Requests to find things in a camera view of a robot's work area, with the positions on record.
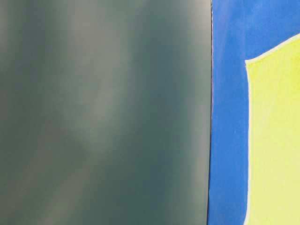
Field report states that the yellow-green microfiber towel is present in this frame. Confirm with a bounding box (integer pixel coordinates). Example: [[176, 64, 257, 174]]
[[244, 35, 300, 225]]

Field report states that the blue cloth mat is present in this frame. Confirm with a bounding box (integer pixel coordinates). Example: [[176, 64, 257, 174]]
[[208, 0, 300, 225]]

